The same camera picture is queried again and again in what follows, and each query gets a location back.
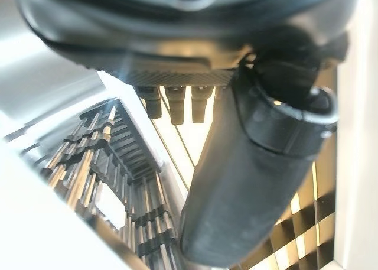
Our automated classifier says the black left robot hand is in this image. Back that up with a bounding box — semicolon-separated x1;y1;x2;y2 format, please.
13;0;360;268

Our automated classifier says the metal dishwasher rack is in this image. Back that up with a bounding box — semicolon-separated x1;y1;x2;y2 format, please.
4;100;190;270

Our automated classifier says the white dishwasher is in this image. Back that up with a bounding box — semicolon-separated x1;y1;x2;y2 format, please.
0;70;196;270

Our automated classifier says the white cabinet panel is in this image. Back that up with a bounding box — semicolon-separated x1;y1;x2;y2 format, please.
334;0;378;270

